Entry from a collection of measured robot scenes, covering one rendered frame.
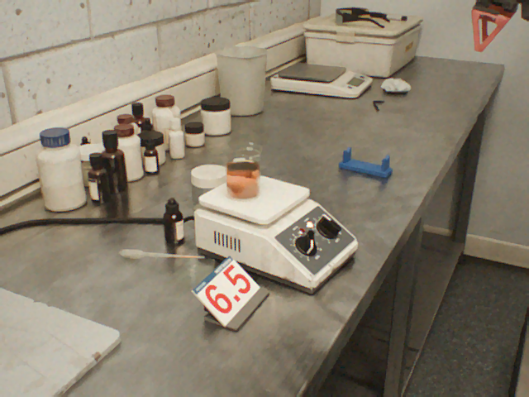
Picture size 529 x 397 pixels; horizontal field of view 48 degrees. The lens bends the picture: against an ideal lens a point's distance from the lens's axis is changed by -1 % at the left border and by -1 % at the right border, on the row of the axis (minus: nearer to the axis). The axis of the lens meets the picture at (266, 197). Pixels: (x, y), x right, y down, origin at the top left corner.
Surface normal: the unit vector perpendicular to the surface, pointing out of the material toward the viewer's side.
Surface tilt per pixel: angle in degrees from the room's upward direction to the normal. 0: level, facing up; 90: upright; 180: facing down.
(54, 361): 0
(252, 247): 90
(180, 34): 90
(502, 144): 90
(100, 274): 0
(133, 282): 0
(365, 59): 93
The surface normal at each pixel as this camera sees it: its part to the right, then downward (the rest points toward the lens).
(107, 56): 0.89, 0.19
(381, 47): -0.45, 0.43
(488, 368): 0.00, -0.90
